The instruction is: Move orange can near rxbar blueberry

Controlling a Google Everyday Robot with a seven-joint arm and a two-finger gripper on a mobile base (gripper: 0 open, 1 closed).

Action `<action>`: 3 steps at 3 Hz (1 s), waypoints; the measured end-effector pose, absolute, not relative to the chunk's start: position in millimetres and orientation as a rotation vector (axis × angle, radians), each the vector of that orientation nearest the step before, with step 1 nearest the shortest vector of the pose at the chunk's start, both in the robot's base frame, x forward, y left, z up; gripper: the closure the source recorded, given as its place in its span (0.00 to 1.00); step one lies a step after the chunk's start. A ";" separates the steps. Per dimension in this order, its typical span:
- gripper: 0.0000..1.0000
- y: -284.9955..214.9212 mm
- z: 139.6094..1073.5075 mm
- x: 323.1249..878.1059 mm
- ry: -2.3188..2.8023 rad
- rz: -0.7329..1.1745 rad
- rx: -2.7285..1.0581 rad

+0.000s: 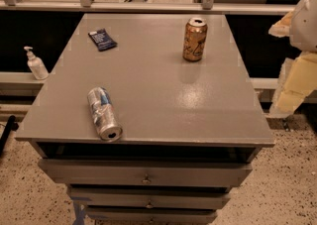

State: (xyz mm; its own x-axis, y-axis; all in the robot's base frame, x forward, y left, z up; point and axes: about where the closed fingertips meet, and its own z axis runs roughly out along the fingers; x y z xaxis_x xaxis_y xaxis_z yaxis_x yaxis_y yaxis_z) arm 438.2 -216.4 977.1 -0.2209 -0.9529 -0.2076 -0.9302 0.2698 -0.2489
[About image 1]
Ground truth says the top grey drawer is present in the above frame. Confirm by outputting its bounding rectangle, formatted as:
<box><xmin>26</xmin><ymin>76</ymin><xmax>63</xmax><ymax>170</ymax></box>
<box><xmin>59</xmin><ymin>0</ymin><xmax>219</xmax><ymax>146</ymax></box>
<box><xmin>39</xmin><ymin>159</ymin><xmax>252</xmax><ymax>187</ymax></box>

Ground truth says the orange soda can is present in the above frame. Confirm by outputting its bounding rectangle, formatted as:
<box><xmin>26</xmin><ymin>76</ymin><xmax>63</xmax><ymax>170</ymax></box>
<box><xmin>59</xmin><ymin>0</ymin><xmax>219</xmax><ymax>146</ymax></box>
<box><xmin>182</xmin><ymin>17</ymin><xmax>208</xmax><ymax>61</ymax></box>

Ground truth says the grey drawer cabinet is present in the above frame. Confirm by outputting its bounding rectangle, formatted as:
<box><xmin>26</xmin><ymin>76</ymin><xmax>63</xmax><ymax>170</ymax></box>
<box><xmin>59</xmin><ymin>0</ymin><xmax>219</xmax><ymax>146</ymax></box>
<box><xmin>14</xmin><ymin>13</ymin><xmax>276</xmax><ymax>225</ymax></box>

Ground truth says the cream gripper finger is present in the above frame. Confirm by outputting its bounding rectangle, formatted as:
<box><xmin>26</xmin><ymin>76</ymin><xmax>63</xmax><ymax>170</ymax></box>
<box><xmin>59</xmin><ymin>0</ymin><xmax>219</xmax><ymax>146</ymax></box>
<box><xmin>269</xmin><ymin>52</ymin><xmax>317</xmax><ymax>118</ymax></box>
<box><xmin>268</xmin><ymin>11</ymin><xmax>293</xmax><ymax>38</ymax></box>

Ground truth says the black bar on floor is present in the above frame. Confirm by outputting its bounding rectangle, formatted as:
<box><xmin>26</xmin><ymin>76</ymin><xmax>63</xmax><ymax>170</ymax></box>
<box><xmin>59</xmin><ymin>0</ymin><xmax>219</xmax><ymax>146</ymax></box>
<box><xmin>0</xmin><ymin>115</ymin><xmax>19</xmax><ymax>156</ymax></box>

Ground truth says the silver blue energy drink can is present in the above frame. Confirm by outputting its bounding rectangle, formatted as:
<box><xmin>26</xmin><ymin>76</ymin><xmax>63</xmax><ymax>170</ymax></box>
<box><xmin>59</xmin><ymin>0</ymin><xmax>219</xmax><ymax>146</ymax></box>
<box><xmin>87</xmin><ymin>87</ymin><xmax>123</xmax><ymax>142</ymax></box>

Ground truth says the middle grey drawer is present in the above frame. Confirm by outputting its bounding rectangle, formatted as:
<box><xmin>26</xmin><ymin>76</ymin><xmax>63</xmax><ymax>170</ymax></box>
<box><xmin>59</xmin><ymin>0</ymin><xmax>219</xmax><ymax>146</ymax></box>
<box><xmin>67</xmin><ymin>187</ymin><xmax>230</xmax><ymax>209</ymax></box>

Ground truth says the grey drawer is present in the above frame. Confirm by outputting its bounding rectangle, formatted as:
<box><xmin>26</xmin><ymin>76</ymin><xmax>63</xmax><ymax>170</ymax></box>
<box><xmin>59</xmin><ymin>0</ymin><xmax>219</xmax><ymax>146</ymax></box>
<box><xmin>86</xmin><ymin>207</ymin><xmax>217</xmax><ymax>224</ymax></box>
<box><xmin>39</xmin><ymin>159</ymin><xmax>252</xmax><ymax>187</ymax></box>
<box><xmin>67</xmin><ymin>187</ymin><xmax>230</xmax><ymax>209</ymax></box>

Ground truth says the blue rxbar blueberry wrapper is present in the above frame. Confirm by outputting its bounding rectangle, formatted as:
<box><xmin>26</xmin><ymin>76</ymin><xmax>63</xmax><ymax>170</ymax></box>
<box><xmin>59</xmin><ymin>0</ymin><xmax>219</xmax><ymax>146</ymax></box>
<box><xmin>88</xmin><ymin>29</ymin><xmax>117</xmax><ymax>52</ymax></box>

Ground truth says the bottom grey drawer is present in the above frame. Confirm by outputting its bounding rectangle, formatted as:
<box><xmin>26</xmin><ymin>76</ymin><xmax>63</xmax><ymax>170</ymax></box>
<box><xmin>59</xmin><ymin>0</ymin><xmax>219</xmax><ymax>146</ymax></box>
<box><xmin>86</xmin><ymin>207</ymin><xmax>217</xmax><ymax>224</ymax></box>

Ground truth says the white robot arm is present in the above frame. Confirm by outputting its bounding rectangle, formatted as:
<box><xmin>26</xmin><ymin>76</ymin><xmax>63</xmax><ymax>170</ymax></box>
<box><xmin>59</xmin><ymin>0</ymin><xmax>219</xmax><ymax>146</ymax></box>
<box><xmin>268</xmin><ymin>0</ymin><xmax>317</xmax><ymax>118</ymax></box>

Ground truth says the white pump sanitizer bottle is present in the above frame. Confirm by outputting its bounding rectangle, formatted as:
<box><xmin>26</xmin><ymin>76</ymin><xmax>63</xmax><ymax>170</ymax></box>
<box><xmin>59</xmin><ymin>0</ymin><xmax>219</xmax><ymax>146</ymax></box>
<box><xmin>24</xmin><ymin>46</ymin><xmax>49</xmax><ymax>80</ymax></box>

